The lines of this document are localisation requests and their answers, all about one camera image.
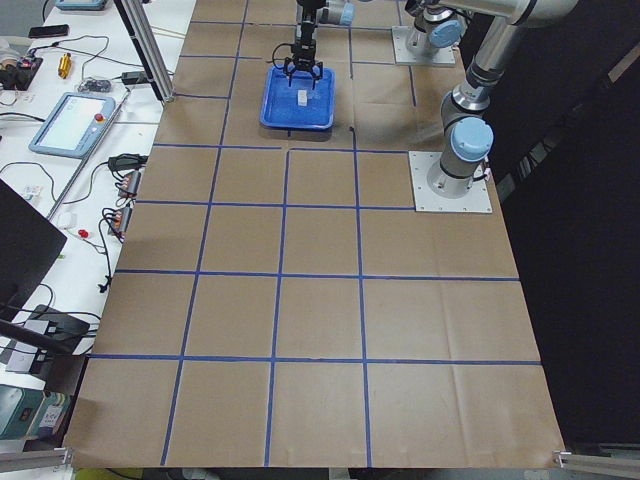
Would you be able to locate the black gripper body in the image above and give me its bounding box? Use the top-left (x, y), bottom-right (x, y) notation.
top-left (282, 42), bottom-right (324, 75)

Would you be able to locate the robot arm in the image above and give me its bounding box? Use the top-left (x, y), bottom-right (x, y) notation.
top-left (405, 0), bottom-right (576, 199)
top-left (280, 0), bottom-right (355, 88)

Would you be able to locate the blue plastic tray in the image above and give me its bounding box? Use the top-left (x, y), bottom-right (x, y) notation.
top-left (260, 66), bottom-right (336, 131)

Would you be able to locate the black power adapter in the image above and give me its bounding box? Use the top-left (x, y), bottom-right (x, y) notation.
top-left (121, 71), bottom-right (148, 85)

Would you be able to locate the teach pendant tablet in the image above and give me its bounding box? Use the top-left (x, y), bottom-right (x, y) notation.
top-left (29, 92), bottom-right (116, 159)

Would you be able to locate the gold metal cylinder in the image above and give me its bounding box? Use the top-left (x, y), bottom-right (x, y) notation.
top-left (57, 53), bottom-right (72, 79)

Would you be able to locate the brown paper mat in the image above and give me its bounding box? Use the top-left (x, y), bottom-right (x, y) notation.
top-left (65, 1), bottom-right (563, 468)

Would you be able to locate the black smartphone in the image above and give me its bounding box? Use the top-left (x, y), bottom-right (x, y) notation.
top-left (28, 24), bottom-right (70, 39)

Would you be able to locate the black monitor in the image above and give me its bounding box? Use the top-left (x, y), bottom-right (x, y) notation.
top-left (0, 181), bottom-right (67, 321)

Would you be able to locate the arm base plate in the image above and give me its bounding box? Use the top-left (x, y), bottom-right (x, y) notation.
top-left (391, 26), bottom-right (459, 67)
top-left (408, 151), bottom-right (493, 214)

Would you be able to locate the aluminium frame post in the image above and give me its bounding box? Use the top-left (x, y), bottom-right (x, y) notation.
top-left (114, 0), bottom-right (175, 104)

